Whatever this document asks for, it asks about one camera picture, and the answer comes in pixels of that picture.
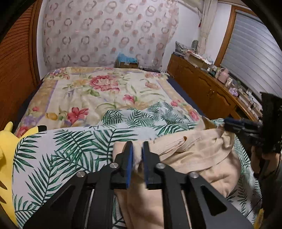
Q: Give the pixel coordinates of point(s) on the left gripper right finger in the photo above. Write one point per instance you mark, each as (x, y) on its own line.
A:
(189, 201)

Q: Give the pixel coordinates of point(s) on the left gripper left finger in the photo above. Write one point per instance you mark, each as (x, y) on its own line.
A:
(86, 199)

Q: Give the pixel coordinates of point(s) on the peach printed t-shirt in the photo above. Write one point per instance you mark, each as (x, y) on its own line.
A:
(206, 149)

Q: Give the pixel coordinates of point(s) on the person right hand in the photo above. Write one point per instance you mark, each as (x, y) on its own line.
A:
(273, 160)

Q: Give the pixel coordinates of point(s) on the purple tissue pack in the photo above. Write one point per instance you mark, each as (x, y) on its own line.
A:
(233, 91)

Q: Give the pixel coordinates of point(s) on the palm leaf print quilt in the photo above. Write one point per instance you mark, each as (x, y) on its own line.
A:
(45, 161)

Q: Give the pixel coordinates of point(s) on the wooden sideboard cabinet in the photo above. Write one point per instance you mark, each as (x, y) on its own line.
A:
(209, 94)

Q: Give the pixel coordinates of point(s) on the pink thermos jug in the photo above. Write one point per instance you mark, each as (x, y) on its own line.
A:
(223, 75)

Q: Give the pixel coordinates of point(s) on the grey window blind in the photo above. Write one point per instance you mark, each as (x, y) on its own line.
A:
(253, 56)

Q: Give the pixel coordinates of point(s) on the yellow plush toy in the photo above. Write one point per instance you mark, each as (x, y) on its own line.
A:
(8, 145)

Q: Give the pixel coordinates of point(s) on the floral bed blanket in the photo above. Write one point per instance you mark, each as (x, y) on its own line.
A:
(80, 96)

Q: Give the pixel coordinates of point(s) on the navy bed sheet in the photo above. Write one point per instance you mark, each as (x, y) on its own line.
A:
(182, 93)

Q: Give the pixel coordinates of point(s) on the beige tied side curtain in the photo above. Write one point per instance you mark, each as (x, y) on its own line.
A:
(208, 16)

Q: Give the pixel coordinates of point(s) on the brown louvered wardrobe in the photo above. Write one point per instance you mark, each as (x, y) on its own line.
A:
(19, 66)

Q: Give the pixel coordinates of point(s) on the cardboard box blue contents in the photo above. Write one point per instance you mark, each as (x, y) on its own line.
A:
(123, 61)

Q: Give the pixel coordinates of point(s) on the circle pattern sheer curtain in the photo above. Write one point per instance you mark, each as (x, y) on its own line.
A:
(94, 33)

